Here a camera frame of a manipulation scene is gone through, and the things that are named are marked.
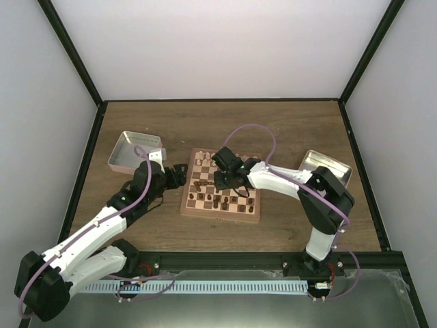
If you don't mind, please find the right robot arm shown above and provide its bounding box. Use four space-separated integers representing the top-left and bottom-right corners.
212 147 355 275

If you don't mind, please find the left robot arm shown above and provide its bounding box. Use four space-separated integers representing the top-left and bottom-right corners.
14 159 188 321

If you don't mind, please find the wooden chess board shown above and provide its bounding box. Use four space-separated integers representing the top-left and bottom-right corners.
180 148 261 223

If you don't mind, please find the pink metal tray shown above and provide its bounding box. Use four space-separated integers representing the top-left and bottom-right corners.
107 131 163 175

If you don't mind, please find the gold metal tray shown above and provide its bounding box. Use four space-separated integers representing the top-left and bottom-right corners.
298 150 352 187

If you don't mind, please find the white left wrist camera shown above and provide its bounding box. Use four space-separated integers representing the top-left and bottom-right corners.
148 148 167 171

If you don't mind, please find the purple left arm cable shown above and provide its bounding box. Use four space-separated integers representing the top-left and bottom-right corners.
16 145 154 317

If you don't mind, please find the light blue cable duct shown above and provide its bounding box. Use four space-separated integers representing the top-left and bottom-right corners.
81 280 308 296

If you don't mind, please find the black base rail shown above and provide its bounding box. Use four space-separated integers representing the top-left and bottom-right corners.
137 251 406 279

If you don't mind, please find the black enclosure frame post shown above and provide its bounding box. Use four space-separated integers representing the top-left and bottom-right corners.
37 0 103 107

